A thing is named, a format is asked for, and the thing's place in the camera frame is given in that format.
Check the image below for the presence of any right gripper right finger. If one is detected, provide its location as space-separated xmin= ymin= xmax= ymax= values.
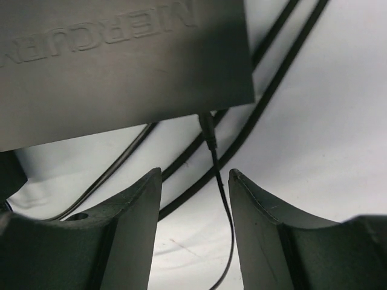
xmin=229 ymin=169 xmax=386 ymax=289

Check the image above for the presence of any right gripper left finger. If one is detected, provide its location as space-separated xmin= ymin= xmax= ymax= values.
xmin=1 ymin=168 xmax=162 ymax=289

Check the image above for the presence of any black network switch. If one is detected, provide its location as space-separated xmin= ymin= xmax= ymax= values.
xmin=1 ymin=1 xmax=255 ymax=151

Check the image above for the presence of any thin black power cord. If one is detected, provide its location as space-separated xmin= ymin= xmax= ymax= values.
xmin=198 ymin=112 xmax=236 ymax=290

